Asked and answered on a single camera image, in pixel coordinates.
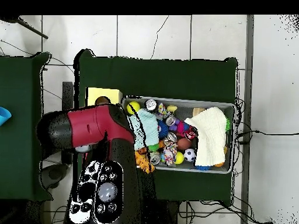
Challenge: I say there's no mint green cloth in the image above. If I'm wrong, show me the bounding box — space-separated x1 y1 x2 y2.
128 108 159 151

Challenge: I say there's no shallow mesh bin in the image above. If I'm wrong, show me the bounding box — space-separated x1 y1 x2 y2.
121 95 237 174

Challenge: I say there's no wooden box with three holes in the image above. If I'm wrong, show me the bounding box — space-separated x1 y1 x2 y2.
85 87 123 106

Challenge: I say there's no blue spiky ball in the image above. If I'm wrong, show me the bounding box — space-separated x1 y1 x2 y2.
157 119 169 140

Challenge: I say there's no silver drink can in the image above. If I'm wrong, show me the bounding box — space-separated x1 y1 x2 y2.
144 99 158 112

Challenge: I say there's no yellow ball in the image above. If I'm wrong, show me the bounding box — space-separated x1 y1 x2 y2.
126 101 141 116
173 151 185 165

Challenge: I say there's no orange toy building block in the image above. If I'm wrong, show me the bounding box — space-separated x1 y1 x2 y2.
134 149 156 174

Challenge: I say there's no brown toy football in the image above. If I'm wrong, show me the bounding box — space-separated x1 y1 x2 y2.
176 137 193 151

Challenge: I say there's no crushed red can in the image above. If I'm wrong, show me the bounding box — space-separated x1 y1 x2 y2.
184 127 199 141

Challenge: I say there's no dark green table cloth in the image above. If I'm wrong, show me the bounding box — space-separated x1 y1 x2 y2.
0 52 53 202
73 49 239 206

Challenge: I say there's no small soccer ball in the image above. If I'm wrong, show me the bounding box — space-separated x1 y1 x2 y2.
183 148 197 163

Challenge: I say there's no cream cloth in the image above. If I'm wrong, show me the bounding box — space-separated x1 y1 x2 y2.
184 106 228 167

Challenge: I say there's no blue plastic cup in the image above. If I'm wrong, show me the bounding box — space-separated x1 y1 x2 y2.
0 106 12 127

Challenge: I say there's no black rod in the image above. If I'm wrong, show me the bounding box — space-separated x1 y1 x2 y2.
0 15 49 40

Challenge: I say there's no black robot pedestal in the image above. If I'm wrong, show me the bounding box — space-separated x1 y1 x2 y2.
154 200 181 224

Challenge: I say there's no black cable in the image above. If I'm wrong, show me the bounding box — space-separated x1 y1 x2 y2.
235 129 299 144

